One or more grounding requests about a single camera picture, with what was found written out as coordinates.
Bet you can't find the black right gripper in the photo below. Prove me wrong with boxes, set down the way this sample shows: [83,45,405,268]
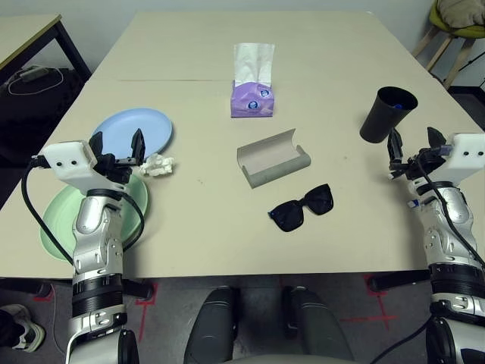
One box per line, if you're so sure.
[386,127,448,184]

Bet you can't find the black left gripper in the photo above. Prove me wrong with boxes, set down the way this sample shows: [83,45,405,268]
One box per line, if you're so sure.
[89,128,147,187]

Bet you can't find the white tissue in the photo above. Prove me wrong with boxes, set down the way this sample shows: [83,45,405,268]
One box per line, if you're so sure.
[139,153,177,178]

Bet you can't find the light green plate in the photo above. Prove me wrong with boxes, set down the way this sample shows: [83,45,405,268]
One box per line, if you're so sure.
[39,172,149,263]

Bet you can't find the grey glasses case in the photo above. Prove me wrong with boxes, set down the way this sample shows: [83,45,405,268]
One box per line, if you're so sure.
[236,127,312,190]

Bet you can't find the black sunglasses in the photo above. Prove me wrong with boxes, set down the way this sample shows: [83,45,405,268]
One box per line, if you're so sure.
[268,183,335,233]

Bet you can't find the light blue plate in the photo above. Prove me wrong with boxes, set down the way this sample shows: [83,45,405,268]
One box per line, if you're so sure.
[90,108,175,159]

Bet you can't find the black cup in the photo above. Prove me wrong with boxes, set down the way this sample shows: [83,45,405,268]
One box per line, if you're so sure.
[358,86,418,144]

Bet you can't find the green stool with wooden legs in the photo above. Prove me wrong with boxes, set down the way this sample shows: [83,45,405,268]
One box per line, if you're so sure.
[411,0,485,90]

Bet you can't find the black bag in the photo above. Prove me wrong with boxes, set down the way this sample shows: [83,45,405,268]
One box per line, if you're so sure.
[0,66,90,168]

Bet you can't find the black tripod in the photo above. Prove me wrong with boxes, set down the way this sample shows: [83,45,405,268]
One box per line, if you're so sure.
[456,51,485,90]

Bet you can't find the grey power adapter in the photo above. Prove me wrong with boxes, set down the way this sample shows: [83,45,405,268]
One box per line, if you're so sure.
[18,64,46,81]

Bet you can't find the purple tissue pack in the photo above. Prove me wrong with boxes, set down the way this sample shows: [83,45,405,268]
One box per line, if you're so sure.
[230,42,277,119]

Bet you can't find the beige side table black legs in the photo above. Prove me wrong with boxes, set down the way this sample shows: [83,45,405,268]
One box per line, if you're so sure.
[0,14,92,83]

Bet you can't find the dark grey robot left leg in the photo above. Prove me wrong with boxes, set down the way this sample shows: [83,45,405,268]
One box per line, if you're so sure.
[184,286,238,364]

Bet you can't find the dark grey robot leg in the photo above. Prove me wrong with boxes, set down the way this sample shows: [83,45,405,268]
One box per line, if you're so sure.
[184,286,238,364]
[282,284,355,364]

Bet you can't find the white grey sneaker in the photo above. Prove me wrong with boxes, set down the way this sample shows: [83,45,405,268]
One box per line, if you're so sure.
[0,303,46,353]

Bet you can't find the dark grey robot right leg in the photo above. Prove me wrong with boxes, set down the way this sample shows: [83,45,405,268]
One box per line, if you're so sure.
[282,284,355,364]

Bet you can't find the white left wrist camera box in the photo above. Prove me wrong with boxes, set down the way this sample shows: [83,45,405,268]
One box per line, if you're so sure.
[40,140,128,198]

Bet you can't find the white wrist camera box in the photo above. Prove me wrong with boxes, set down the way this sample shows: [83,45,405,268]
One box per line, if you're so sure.
[441,132,485,187]
[40,140,128,198]

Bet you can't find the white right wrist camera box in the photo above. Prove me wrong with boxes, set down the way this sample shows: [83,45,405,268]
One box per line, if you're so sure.
[441,132,485,187]

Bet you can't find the thin white adapter cable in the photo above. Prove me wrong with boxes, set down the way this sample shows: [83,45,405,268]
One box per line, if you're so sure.
[7,67,64,96]

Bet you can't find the thin white floor cable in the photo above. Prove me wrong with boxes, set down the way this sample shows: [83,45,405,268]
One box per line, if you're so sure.
[51,286,71,356]

